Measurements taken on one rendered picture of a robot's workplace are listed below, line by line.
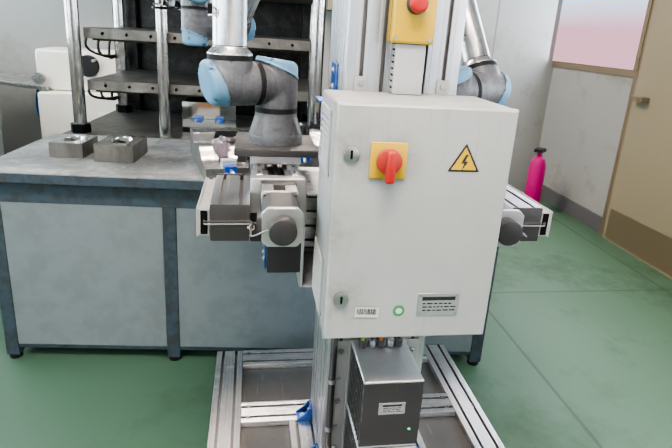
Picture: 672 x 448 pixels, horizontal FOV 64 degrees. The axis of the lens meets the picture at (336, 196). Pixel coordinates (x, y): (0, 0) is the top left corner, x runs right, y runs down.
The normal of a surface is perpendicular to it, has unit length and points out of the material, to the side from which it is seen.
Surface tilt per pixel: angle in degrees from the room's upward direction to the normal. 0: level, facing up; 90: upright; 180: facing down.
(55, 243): 90
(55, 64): 90
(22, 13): 90
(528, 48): 90
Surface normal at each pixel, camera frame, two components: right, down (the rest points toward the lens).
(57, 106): 0.14, 0.30
